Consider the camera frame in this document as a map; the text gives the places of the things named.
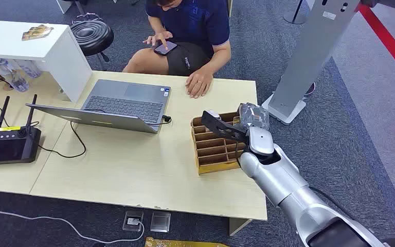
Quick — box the dark smartphone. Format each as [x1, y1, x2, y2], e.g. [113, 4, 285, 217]
[153, 41, 178, 56]

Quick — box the wooden slotted card organizer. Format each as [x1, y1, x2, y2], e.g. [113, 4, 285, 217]
[190, 112, 248, 175]

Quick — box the person's left hand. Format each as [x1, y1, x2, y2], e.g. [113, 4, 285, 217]
[185, 68, 214, 99]

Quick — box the person's hand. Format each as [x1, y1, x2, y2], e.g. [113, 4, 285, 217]
[185, 68, 214, 99]
[142, 31, 174, 51]

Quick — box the person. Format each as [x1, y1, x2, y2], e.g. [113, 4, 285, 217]
[122, 0, 232, 99]

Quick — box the person's right hand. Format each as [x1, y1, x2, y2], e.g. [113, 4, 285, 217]
[142, 31, 174, 51]

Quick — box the grey open laptop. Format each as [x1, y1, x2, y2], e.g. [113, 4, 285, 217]
[25, 79, 172, 134]

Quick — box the silver floor cover plate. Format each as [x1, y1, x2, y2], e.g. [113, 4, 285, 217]
[150, 211, 172, 234]

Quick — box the beige table leg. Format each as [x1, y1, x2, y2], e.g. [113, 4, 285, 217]
[228, 218, 253, 237]

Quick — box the floor power socket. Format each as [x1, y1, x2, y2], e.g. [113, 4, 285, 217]
[122, 210, 145, 233]

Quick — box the gold patterned sheet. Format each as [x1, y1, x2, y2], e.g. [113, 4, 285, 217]
[144, 237, 230, 247]

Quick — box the silver kiosk stand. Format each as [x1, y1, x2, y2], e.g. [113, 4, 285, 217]
[261, 0, 362, 126]

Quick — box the black round stool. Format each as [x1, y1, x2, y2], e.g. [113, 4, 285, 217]
[69, 13, 115, 71]

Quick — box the grey stanchion base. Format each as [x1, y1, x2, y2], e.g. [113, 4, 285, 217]
[282, 0, 309, 25]

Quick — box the clear plastic water bottle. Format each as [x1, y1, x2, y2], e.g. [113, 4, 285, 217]
[0, 58, 30, 93]
[14, 59, 43, 79]

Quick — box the white desk riser shelf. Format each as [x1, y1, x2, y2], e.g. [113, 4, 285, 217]
[0, 19, 93, 103]

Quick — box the yellow patterned packet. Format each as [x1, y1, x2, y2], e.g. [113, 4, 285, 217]
[21, 24, 55, 42]

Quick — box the black remote controller with antennas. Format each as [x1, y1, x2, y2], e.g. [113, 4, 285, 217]
[0, 94, 42, 166]

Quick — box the red barrier belt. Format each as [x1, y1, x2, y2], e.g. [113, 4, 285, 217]
[356, 3, 395, 86]

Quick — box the black laptop plug cable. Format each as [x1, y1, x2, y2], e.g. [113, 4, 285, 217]
[149, 115, 173, 127]

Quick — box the black controller cable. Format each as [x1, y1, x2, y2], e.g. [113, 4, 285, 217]
[30, 120, 87, 159]

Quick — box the white floor cable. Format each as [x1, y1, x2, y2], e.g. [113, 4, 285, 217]
[0, 199, 146, 245]

